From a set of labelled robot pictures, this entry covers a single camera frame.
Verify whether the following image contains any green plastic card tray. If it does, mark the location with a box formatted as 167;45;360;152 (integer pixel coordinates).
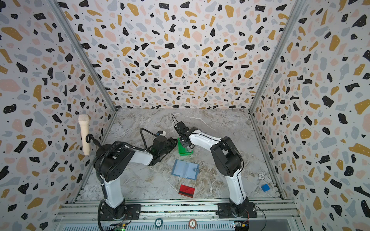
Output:
177;138;194;157

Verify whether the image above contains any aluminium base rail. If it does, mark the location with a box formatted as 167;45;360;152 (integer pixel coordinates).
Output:
51;198;304;231

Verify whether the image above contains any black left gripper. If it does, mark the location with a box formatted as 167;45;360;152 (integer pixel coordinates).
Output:
160;137;180;158

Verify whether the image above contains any beige microphone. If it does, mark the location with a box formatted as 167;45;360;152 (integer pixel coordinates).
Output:
78;114;91;156

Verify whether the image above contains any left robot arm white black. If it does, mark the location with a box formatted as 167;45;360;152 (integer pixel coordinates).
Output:
93;135;178;219

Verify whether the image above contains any small white ring object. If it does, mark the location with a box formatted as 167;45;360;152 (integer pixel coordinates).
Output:
258;173;265;180

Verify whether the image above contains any red card black stripe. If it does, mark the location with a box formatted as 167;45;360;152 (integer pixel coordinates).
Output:
178;184;195;198

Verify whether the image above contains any green round sticker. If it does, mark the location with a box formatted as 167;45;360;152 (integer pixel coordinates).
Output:
155;218;163;228

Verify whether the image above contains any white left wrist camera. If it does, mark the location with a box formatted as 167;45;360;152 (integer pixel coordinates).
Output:
156;131;166;137

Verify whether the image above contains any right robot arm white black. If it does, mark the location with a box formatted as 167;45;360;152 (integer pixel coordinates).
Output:
174;122;249;217

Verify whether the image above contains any blue card holder wallet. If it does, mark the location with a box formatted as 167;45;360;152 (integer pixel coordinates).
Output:
171;159;199;180

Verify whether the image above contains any blue block on rail end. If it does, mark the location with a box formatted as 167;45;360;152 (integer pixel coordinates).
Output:
261;184;271;192

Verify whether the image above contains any red round sticker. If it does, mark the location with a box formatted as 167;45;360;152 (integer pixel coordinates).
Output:
188;219;197;229

